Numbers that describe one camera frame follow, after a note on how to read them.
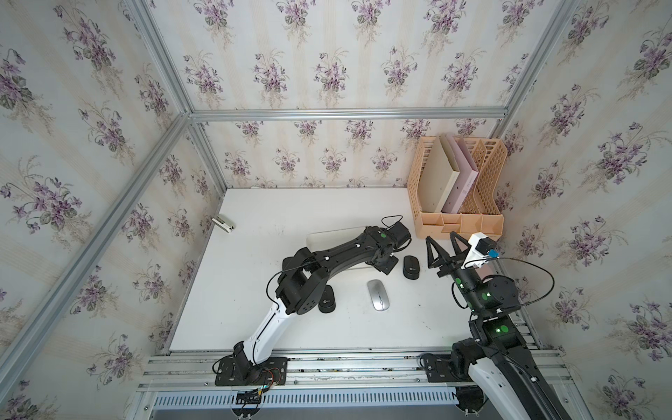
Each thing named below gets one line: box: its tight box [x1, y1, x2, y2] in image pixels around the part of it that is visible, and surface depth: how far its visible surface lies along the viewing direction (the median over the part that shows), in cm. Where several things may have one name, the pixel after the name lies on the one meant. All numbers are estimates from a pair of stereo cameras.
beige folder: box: [419, 134, 461, 213], surface depth 95 cm
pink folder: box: [441, 133, 479, 214], surface depth 92 cm
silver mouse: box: [366, 279, 391, 312], surface depth 88 cm
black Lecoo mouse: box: [317, 284, 336, 314], surface depth 86 cm
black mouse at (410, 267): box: [402, 255, 420, 280], surface depth 94 cm
